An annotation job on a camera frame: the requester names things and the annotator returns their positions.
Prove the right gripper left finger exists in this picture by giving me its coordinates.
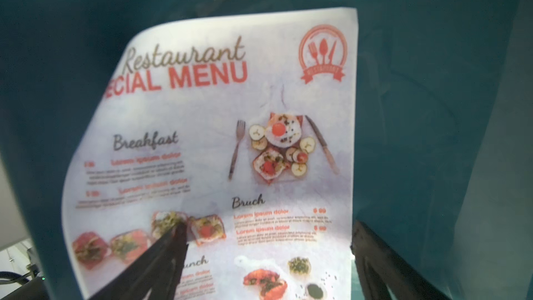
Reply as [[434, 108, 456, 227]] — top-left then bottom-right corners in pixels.
[[91, 224, 188, 300]]

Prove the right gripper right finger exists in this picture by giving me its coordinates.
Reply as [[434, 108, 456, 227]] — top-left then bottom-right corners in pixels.
[[351, 221, 448, 300]]

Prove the special menu sheet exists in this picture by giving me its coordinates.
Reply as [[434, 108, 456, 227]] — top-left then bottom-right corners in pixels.
[[62, 8, 359, 299]]

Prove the teal plastic tray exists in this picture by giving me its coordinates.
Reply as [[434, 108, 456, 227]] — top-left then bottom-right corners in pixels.
[[1, 0, 532, 299]]

